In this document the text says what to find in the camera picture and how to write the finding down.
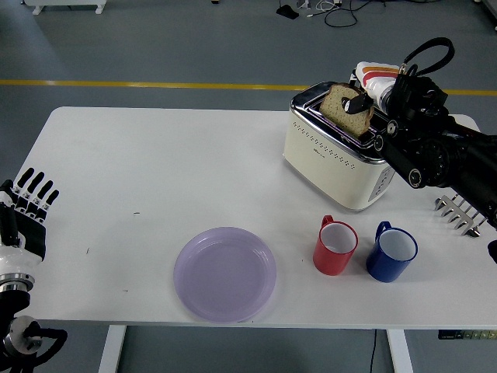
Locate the purple plastic plate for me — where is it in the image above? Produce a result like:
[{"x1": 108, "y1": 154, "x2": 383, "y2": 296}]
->
[{"x1": 172, "y1": 226, "x2": 278, "y2": 323}]

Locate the white furniture base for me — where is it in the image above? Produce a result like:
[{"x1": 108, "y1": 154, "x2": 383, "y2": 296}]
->
[{"x1": 23, "y1": 0, "x2": 108, "y2": 16}]

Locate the white floor cable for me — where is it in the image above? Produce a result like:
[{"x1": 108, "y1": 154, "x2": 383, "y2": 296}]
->
[{"x1": 297, "y1": 0, "x2": 343, "y2": 19}]

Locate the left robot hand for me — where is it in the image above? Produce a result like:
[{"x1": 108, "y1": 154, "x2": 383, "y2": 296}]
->
[{"x1": 0, "y1": 167, "x2": 61, "y2": 277}]

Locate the black floor pedal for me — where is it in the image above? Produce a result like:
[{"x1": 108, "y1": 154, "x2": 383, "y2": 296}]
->
[{"x1": 276, "y1": 4, "x2": 301, "y2": 20}]

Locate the bread slice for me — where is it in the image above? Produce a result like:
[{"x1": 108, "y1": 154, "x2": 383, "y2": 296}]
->
[{"x1": 318, "y1": 82, "x2": 376, "y2": 138}]

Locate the white table leg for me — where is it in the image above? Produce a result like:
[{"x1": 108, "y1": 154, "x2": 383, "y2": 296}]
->
[
  {"x1": 96, "y1": 325, "x2": 127, "y2": 373},
  {"x1": 385, "y1": 329, "x2": 415, "y2": 373}
]

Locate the thin black hanging cable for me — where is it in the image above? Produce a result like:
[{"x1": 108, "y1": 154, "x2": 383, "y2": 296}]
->
[{"x1": 368, "y1": 329, "x2": 379, "y2": 373}]

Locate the metal toast rack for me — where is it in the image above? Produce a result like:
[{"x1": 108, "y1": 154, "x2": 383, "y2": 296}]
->
[{"x1": 433, "y1": 193, "x2": 488, "y2": 239}]

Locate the table height control panel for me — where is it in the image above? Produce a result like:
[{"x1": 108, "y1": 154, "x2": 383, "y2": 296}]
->
[{"x1": 437, "y1": 329, "x2": 497, "y2": 341}]

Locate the black floor cable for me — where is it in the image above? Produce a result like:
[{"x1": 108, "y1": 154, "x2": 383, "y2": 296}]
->
[{"x1": 323, "y1": 0, "x2": 394, "y2": 29}]

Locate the cream and chrome toaster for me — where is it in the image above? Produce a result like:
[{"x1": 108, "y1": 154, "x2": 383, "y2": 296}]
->
[{"x1": 282, "y1": 80, "x2": 398, "y2": 214}]

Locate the red mug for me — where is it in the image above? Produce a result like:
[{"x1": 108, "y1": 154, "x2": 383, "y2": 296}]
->
[{"x1": 312, "y1": 214, "x2": 359, "y2": 277}]

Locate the blue mug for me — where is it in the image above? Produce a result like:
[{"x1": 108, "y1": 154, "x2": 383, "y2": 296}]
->
[{"x1": 365, "y1": 221, "x2": 419, "y2": 284}]

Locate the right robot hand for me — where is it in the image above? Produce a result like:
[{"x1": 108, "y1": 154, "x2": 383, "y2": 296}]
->
[{"x1": 340, "y1": 61, "x2": 403, "y2": 116}]

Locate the yellow floor tape line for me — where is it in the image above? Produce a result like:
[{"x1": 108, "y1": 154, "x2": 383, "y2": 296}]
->
[{"x1": 0, "y1": 78, "x2": 497, "y2": 97}]

